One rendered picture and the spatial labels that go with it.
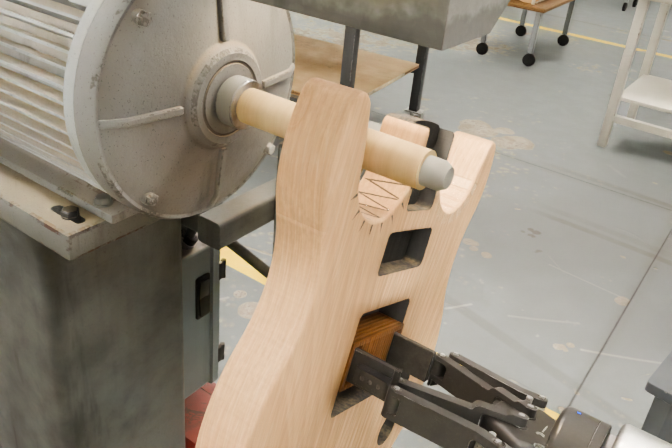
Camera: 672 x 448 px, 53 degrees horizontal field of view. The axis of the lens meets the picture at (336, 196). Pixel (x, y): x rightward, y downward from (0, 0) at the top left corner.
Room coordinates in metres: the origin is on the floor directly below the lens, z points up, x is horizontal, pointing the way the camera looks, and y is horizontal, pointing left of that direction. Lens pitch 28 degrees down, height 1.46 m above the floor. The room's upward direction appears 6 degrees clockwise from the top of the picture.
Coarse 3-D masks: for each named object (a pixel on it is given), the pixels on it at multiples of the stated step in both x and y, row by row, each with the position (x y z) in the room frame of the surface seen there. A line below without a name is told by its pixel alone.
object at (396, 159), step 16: (240, 96) 0.55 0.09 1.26; (256, 96) 0.55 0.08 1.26; (272, 96) 0.55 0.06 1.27; (240, 112) 0.55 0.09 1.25; (256, 112) 0.54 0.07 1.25; (272, 112) 0.53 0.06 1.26; (288, 112) 0.53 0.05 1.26; (272, 128) 0.53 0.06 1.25; (368, 128) 0.50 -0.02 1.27; (368, 144) 0.48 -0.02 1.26; (384, 144) 0.48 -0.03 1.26; (400, 144) 0.48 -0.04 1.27; (416, 144) 0.48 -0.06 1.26; (368, 160) 0.48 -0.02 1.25; (384, 160) 0.47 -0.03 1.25; (400, 160) 0.46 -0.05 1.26; (416, 160) 0.46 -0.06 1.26; (384, 176) 0.47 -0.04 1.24; (400, 176) 0.46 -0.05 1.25; (416, 176) 0.45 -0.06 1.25
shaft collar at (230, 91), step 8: (232, 80) 0.57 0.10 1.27; (240, 80) 0.56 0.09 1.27; (248, 80) 0.57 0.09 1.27; (224, 88) 0.56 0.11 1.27; (232, 88) 0.56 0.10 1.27; (240, 88) 0.56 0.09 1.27; (248, 88) 0.56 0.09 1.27; (256, 88) 0.57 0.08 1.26; (216, 96) 0.56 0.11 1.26; (224, 96) 0.55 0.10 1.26; (232, 96) 0.55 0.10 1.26; (216, 104) 0.56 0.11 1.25; (224, 104) 0.55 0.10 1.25; (232, 104) 0.55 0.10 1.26; (216, 112) 0.56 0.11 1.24; (224, 112) 0.55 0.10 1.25; (232, 112) 0.55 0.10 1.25; (224, 120) 0.55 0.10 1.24; (232, 120) 0.55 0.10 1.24; (240, 128) 0.56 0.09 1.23
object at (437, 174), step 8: (432, 160) 0.46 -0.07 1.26; (440, 160) 0.46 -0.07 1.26; (424, 168) 0.46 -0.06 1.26; (432, 168) 0.45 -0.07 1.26; (440, 168) 0.45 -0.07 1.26; (448, 168) 0.45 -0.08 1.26; (424, 176) 0.45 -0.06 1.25; (432, 176) 0.45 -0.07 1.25; (440, 176) 0.45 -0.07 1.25; (448, 176) 0.45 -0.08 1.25; (424, 184) 0.46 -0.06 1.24; (432, 184) 0.45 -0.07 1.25; (440, 184) 0.45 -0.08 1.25; (448, 184) 0.46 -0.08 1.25
